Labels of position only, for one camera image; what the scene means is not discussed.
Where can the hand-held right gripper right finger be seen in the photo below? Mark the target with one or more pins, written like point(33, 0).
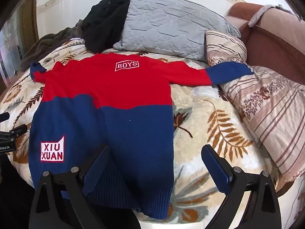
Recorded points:
point(215, 170)

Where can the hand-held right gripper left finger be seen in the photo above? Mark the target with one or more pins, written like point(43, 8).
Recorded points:
point(95, 170)

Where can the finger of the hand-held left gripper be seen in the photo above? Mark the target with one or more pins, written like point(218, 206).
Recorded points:
point(19, 130)

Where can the red and blue knit sweater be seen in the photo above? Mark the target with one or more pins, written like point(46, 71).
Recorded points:
point(107, 95)

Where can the leaf print fleece blanket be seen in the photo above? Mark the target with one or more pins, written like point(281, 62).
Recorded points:
point(200, 128)

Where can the striped floral quilt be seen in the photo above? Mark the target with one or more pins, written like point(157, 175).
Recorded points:
point(266, 100)

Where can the brown fuzzy blanket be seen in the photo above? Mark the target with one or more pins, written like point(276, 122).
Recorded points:
point(43, 45)

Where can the black garment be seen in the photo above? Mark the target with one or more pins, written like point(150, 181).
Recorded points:
point(104, 19)

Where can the grey quilted pillow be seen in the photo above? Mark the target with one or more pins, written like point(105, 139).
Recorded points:
point(166, 26)

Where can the grey cloth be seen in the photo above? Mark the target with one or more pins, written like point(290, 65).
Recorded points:
point(259, 14)

